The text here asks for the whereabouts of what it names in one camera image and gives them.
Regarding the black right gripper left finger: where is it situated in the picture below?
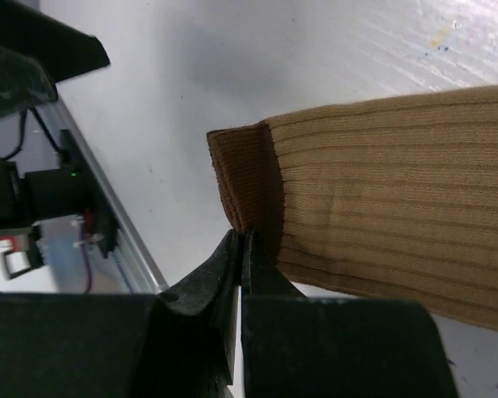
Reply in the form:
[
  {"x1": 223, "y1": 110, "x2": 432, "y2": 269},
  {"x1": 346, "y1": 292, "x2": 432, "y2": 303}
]
[{"x1": 159, "y1": 230, "x2": 242, "y2": 386}]

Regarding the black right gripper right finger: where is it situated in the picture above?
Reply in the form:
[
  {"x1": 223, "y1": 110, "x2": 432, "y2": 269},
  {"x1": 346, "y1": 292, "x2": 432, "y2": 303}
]
[{"x1": 241, "y1": 231, "x2": 304, "y2": 397}]

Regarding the tan brown long sock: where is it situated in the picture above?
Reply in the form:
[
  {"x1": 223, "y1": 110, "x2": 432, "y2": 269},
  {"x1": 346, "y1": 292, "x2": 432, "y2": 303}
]
[{"x1": 207, "y1": 85, "x2": 498, "y2": 331}]

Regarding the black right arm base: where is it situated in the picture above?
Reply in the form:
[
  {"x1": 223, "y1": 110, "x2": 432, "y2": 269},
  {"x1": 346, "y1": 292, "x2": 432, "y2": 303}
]
[{"x1": 0, "y1": 148, "x2": 94, "y2": 260}]

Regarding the aluminium frame rail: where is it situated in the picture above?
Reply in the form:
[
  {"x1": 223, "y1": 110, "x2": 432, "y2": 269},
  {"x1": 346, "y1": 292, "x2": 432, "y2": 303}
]
[{"x1": 41, "y1": 100, "x2": 168, "y2": 294}]

